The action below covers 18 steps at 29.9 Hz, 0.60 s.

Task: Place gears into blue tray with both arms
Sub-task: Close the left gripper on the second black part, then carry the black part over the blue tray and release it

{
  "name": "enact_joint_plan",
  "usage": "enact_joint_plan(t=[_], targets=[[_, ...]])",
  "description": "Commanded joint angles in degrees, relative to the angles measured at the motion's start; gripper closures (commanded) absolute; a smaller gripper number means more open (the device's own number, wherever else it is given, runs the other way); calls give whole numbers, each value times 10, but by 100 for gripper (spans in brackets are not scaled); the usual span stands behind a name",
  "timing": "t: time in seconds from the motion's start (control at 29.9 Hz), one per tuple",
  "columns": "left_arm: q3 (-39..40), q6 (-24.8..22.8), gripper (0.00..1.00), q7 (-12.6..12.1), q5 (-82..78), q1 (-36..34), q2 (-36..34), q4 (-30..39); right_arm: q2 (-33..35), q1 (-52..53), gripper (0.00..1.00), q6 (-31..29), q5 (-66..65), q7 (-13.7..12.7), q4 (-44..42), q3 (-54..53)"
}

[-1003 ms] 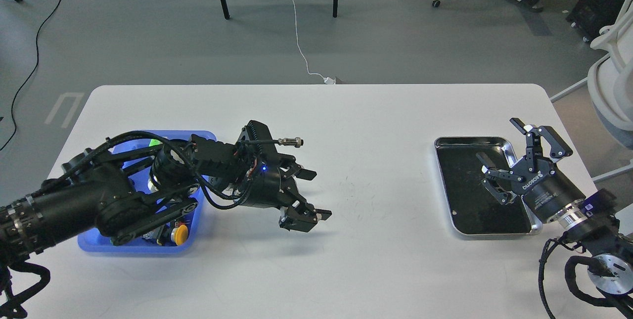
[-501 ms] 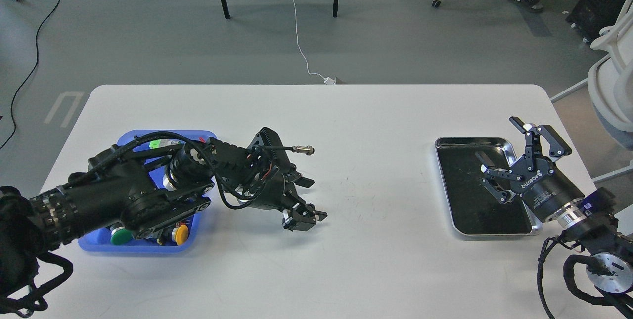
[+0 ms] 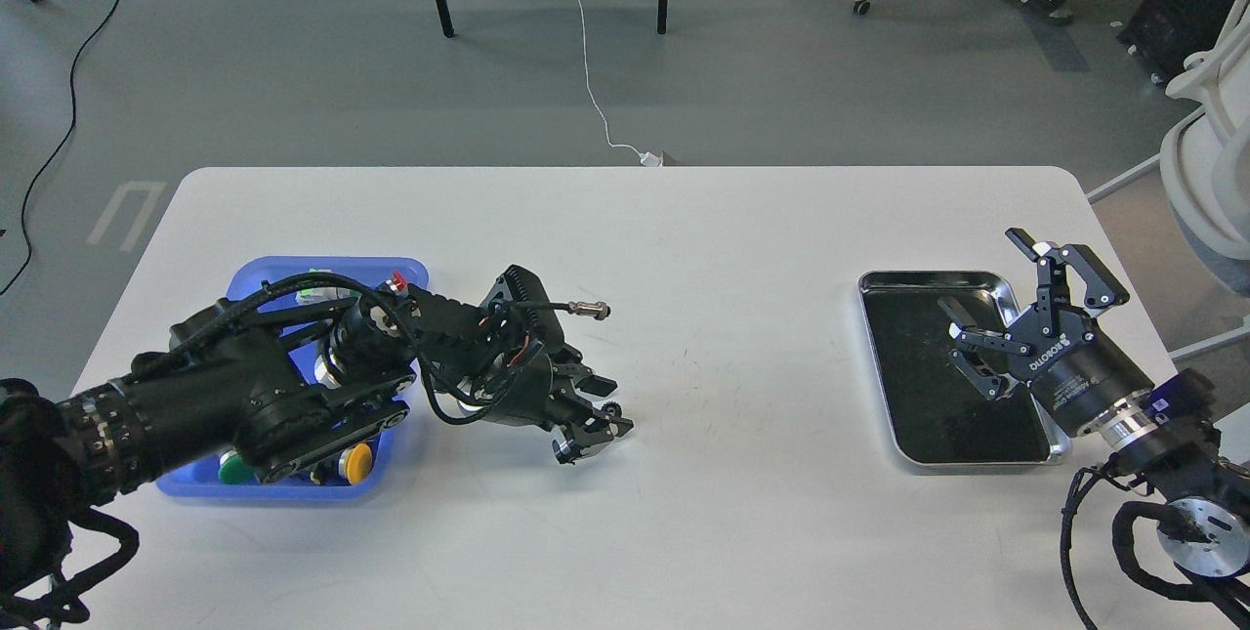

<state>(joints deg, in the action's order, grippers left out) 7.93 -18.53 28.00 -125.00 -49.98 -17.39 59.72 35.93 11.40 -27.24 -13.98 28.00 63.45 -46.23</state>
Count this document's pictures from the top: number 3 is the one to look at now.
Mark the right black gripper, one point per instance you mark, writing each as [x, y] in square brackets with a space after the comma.
[1070, 366]

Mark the white office chair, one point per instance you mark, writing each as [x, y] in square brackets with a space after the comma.
[1202, 160]

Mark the blue plastic tray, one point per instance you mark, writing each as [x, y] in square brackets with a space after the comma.
[200, 479]

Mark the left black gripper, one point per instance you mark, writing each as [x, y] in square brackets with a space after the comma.
[543, 394]

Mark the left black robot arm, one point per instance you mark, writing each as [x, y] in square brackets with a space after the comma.
[289, 376]

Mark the metal tray with black mat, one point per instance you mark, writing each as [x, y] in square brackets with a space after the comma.
[937, 419]

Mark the yellow push button switch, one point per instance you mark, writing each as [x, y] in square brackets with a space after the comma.
[348, 467]

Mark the red push button switch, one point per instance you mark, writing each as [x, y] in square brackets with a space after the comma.
[397, 283]

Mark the green white push button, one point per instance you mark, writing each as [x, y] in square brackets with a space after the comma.
[314, 294]

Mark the black equipment case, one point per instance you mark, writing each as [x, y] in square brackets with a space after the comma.
[1163, 33]

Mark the green push button switch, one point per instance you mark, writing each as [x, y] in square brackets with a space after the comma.
[232, 469]

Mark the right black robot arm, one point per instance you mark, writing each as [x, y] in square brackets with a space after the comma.
[1183, 533]

